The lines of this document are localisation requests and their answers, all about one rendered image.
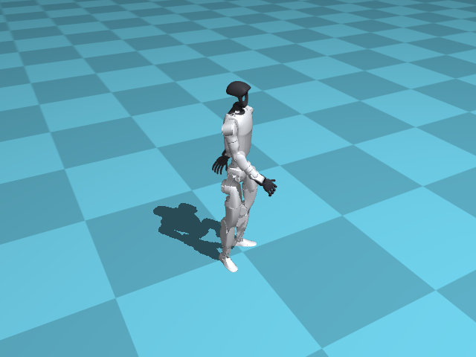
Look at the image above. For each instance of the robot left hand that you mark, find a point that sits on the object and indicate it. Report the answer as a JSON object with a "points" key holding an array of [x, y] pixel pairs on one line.
{"points": [[221, 162]]}

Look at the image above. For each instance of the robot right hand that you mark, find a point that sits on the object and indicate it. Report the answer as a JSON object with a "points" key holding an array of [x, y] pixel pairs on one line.
{"points": [[268, 185]]}

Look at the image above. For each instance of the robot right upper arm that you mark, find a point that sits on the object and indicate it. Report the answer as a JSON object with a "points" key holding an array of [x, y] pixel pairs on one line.
{"points": [[229, 130]]}

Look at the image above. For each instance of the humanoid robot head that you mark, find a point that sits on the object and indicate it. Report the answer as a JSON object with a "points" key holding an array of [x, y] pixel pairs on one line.
{"points": [[238, 89]]}

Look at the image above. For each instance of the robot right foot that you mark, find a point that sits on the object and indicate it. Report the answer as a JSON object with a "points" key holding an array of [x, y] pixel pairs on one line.
{"points": [[228, 263]]}

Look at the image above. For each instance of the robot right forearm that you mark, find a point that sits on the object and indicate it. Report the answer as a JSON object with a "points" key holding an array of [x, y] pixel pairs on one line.
{"points": [[248, 169]]}

